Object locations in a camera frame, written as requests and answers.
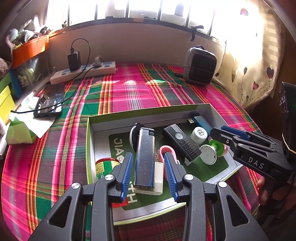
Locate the black white round gadget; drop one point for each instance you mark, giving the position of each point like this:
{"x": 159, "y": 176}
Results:
{"x": 133, "y": 135}

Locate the black smartphone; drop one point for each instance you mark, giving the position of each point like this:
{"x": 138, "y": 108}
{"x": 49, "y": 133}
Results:
{"x": 50, "y": 102}

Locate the blue translucent case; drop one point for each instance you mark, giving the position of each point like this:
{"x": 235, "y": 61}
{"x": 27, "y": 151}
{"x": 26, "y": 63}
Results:
{"x": 201, "y": 121}

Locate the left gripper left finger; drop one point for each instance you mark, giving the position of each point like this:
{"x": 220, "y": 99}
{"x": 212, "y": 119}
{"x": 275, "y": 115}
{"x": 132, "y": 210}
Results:
{"x": 122, "y": 174}

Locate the black remote device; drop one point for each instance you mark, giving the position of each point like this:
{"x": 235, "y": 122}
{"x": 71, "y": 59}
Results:
{"x": 180, "y": 142}

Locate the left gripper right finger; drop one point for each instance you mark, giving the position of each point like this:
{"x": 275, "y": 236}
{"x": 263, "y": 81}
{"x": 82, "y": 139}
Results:
{"x": 174, "y": 175}

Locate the red lid small jar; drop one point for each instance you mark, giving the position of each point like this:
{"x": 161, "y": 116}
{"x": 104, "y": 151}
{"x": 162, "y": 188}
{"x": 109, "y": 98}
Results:
{"x": 104, "y": 166}

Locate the black power adapter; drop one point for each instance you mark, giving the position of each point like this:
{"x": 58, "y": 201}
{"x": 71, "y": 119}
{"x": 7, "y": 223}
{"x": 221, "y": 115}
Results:
{"x": 74, "y": 60}

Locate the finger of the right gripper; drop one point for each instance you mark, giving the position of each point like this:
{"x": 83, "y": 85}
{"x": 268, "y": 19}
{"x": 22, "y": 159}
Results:
{"x": 242, "y": 134}
{"x": 223, "y": 137}

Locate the yellow green boxes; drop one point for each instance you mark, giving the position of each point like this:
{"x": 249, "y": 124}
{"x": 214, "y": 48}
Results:
{"x": 6, "y": 102}

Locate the white round small bottle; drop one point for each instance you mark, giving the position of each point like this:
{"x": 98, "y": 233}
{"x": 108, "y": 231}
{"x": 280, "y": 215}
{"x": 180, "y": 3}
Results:
{"x": 199, "y": 135}

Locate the small grey fan heater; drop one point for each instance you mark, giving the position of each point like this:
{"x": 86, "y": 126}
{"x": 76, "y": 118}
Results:
{"x": 199, "y": 67}

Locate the white power strip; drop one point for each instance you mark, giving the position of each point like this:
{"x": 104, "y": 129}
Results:
{"x": 63, "y": 76}

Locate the green tissue pack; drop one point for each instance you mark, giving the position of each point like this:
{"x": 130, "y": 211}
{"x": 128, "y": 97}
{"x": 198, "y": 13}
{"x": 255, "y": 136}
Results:
{"x": 19, "y": 133}

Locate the heart pattern curtain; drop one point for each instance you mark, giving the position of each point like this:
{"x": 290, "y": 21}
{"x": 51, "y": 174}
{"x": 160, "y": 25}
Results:
{"x": 252, "y": 37}

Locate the white charger block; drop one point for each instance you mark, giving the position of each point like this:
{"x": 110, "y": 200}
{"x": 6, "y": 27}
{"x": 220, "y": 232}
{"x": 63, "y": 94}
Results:
{"x": 158, "y": 182}

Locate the orange storage bin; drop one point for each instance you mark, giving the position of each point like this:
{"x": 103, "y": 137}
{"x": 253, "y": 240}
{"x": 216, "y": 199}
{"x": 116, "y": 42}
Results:
{"x": 29, "y": 50}

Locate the plaid bed cover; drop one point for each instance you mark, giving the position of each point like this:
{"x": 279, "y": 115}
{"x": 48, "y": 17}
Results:
{"x": 35, "y": 175}

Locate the white paper sheet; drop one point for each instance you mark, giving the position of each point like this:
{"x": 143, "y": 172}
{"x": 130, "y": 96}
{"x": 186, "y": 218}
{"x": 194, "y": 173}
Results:
{"x": 38, "y": 126}

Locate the brown cloth bag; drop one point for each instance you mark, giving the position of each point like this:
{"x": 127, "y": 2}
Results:
{"x": 6, "y": 58}

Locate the green cardboard box tray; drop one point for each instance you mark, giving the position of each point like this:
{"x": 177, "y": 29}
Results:
{"x": 108, "y": 136}

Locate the white green spool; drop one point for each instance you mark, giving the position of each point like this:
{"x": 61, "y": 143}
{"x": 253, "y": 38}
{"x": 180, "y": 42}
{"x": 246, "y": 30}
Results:
{"x": 211, "y": 151}

